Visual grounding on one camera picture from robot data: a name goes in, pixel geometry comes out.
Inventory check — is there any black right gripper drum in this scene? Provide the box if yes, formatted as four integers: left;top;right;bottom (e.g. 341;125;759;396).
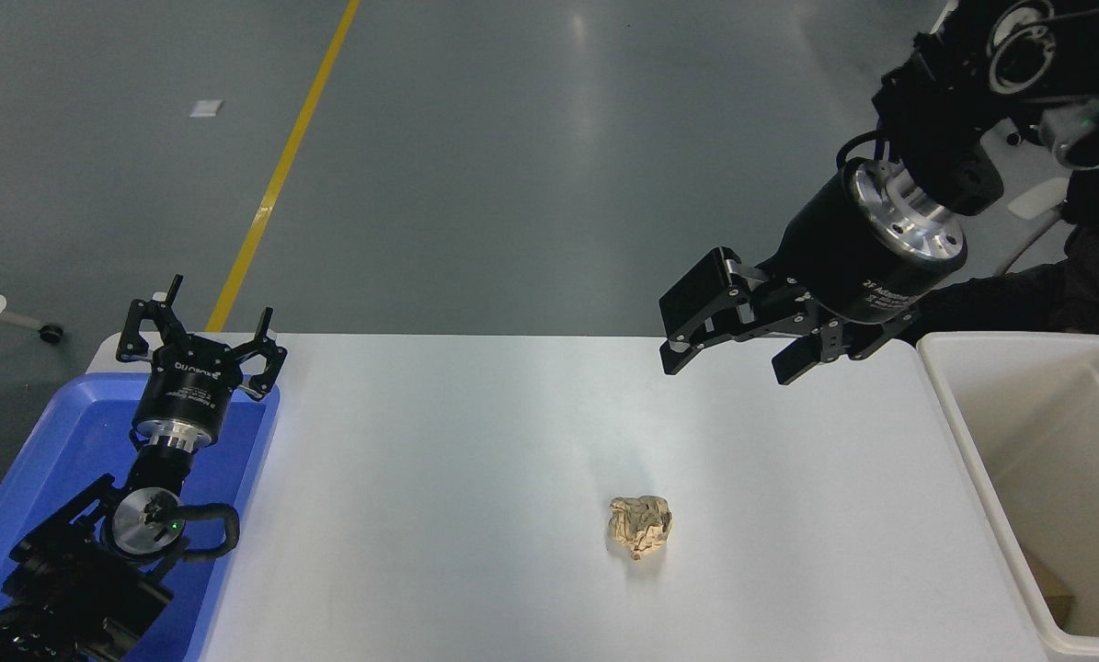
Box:
773;169;967;325

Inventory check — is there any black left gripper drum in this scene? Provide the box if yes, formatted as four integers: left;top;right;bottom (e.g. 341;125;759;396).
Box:
133;335;243;435

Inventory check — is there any tan paper ball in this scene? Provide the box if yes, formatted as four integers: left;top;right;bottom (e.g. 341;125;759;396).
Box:
608;495;675;562

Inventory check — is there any blue plastic tray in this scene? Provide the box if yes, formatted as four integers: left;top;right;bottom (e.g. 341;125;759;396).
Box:
0;372;281;662

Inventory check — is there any large pale plastic bin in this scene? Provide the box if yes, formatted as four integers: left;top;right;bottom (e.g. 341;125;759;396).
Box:
915;331;1099;661

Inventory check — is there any person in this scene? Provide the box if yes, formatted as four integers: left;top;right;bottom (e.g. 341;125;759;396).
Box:
899;129;1099;361

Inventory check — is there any white chair frame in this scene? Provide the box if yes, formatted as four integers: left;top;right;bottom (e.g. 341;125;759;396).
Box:
994;175;1080;277

